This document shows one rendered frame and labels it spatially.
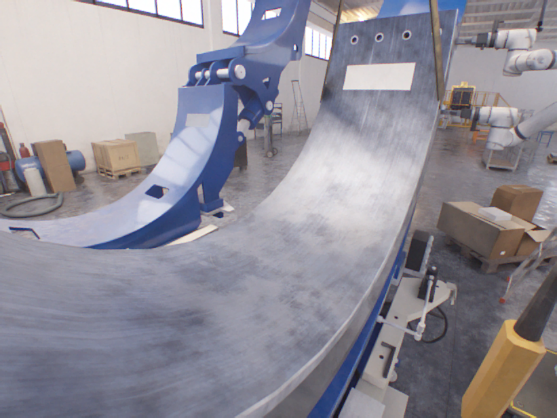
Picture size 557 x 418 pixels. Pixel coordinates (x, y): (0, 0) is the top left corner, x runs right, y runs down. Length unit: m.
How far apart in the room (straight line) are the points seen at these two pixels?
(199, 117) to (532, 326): 2.84
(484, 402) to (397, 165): 0.98
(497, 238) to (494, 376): 3.24
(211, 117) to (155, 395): 2.61
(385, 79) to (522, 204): 3.42
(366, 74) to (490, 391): 1.52
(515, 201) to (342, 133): 3.36
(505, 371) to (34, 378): 0.81
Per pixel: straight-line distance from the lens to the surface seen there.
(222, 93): 2.75
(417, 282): 2.00
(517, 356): 0.77
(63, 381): 0.36
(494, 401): 0.87
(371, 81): 1.71
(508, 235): 4.08
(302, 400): 0.73
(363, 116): 1.61
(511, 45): 1.85
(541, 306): 0.72
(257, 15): 4.28
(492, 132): 1.73
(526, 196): 4.69
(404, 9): 3.14
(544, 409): 2.38
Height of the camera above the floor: 1.94
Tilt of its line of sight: 23 degrees down
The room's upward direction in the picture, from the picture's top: straight up
